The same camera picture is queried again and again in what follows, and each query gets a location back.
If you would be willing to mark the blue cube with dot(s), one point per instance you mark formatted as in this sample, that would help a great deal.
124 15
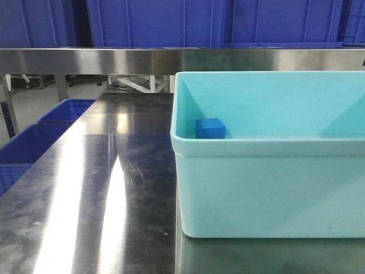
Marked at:
212 128

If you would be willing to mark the light cyan plastic tub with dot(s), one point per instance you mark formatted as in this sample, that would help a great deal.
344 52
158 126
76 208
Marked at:
291 164

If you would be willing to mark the blue bin far left floor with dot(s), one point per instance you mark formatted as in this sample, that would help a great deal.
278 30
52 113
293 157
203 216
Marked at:
66 112

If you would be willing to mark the blue bin floor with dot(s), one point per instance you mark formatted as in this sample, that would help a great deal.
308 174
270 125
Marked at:
66 112
23 150

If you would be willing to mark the blue crate upper right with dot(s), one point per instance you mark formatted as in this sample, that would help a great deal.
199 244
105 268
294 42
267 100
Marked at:
282 24

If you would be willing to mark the blue crate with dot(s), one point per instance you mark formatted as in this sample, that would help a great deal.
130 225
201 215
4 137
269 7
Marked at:
156 24
37 24
282 24

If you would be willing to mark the blue crate upper middle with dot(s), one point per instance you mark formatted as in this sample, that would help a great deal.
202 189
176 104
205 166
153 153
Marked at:
156 24

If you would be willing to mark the blue bin near left floor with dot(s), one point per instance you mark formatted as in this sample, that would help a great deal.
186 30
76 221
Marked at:
23 150

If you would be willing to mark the blue crate upper left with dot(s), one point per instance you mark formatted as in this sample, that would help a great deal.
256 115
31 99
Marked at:
37 24

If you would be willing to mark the stainless steel shelf rail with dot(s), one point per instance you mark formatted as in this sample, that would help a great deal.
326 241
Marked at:
170 61

